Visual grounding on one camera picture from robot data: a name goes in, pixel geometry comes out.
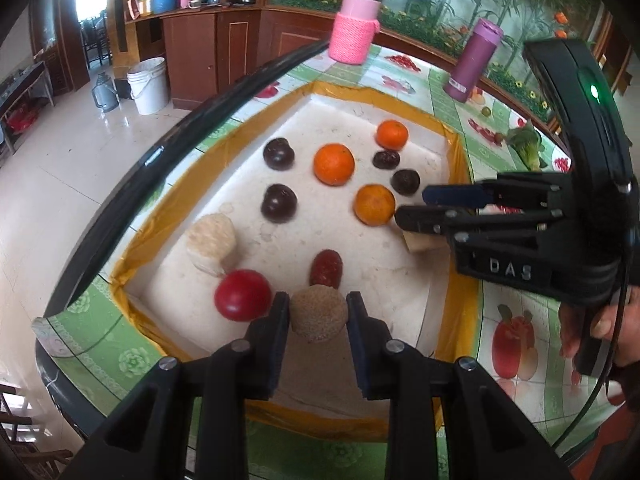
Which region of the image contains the wooden cabinet counter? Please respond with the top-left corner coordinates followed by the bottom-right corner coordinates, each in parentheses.
top-left (124, 6), bottom-right (333, 110)

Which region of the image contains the dark red jujube date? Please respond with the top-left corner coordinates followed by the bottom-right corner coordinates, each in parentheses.
top-left (309, 249), bottom-right (343, 289)

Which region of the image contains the grey metal kettle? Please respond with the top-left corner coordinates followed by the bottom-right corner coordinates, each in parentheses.
top-left (91, 72), bottom-right (119, 114)

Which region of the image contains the large beige cylinder chunk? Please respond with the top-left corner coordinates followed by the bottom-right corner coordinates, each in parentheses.
top-left (186, 214), bottom-right (238, 276)

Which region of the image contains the green bok choy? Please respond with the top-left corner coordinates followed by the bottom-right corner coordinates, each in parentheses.
top-left (506, 120), bottom-right (547, 171)

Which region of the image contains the orange mandarin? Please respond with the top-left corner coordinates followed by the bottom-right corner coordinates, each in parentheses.
top-left (375, 119), bottom-right (409, 152)
top-left (312, 143), bottom-right (356, 186)

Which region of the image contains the small orange tangerine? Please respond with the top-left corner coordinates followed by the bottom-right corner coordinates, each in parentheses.
top-left (352, 184), bottom-right (396, 226)

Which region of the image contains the person right hand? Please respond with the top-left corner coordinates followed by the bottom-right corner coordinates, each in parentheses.
top-left (559, 286), bottom-right (640, 367)

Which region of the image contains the purple thermos bottle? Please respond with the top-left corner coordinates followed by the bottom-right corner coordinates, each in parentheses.
top-left (442, 18), bottom-right (503, 102)

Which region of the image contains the white foam tray yellow rim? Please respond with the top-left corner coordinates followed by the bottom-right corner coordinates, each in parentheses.
top-left (110, 80), bottom-right (484, 443)

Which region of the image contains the beige round chunk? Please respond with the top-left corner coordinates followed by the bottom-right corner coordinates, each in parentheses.
top-left (290, 284), bottom-right (348, 344)

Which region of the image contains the white plastic bucket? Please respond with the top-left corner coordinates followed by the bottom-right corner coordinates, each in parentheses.
top-left (127, 56), bottom-right (170, 116)

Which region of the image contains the pink jar with knit sleeve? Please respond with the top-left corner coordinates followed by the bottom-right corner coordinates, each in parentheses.
top-left (329, 0), bottom-right (381, 65)

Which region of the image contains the small beige cube chunk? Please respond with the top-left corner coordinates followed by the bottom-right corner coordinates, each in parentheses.
top-left (402, 231), bottom-right (448, 254)

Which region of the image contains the small dark plum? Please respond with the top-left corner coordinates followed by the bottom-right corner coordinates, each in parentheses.
top-left (372, 150), bottom-right (400, 170)

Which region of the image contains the red tomato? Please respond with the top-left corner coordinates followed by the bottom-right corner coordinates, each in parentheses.
top-left (214, 269), bottom-right (272, 322)

